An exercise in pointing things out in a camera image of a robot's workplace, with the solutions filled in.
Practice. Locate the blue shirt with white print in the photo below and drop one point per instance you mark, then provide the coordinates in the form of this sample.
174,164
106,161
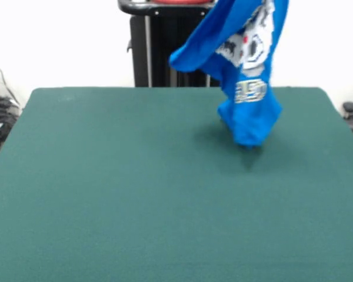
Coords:
250,120

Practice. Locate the dark green table cloth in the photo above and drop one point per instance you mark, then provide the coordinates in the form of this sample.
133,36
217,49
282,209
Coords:
76,205

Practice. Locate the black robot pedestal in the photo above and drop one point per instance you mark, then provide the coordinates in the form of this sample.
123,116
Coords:
156,50

